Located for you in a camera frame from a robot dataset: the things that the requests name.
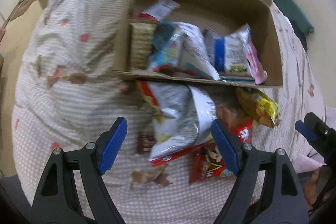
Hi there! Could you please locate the pink snack packet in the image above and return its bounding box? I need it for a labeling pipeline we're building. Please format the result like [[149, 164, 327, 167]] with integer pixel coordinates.
[[245, 35, 268, 85]]

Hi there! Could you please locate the dark green pillow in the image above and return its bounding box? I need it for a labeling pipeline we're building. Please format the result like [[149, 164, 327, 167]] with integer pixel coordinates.
[[273, 0, 314, 51]]

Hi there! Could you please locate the red white popcorn snack bag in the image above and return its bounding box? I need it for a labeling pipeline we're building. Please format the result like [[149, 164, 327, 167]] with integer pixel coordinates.
[[137, 81, 217, 167]]

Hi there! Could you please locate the checkered strawberry bed quilt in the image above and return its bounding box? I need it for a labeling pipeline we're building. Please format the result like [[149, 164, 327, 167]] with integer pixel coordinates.
[[11, 0, 332, 224]]

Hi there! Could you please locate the light blue white snack bag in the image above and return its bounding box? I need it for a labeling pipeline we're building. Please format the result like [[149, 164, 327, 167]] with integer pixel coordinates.
[[147, 22, 220, 81]]

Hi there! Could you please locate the red cartoon snack bag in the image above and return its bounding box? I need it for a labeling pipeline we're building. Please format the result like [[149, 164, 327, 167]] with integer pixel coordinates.
[[189, 118, 253, 185]]

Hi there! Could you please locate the silver red snack bar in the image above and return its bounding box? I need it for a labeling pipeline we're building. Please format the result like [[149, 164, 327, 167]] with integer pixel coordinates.
[[136, 0, 181, 22]]

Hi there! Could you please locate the brown cardboard box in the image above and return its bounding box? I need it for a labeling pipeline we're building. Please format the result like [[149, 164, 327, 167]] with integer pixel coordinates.
[[113, 0, 282, 88]]

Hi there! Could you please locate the yellow snack bag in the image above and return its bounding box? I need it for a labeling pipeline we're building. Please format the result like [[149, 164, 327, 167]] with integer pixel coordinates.
[[236, 87, 279, 128]]

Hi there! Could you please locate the dark blue snack bag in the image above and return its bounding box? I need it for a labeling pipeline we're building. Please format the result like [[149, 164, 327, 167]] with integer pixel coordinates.
[[203, 24, 253, 80]]

